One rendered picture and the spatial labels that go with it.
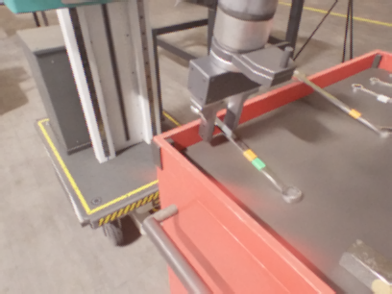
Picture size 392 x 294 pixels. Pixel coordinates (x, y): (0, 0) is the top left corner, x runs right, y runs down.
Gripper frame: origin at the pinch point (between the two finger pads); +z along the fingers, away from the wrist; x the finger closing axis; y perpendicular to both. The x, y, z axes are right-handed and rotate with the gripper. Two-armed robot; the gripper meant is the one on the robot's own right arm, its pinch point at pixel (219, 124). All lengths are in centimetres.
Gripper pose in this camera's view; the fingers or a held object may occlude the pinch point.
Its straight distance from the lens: 53.6
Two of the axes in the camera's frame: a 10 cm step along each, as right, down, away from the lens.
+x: -8.2, 3.5, -4.5
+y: -5.6, -6.5, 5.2
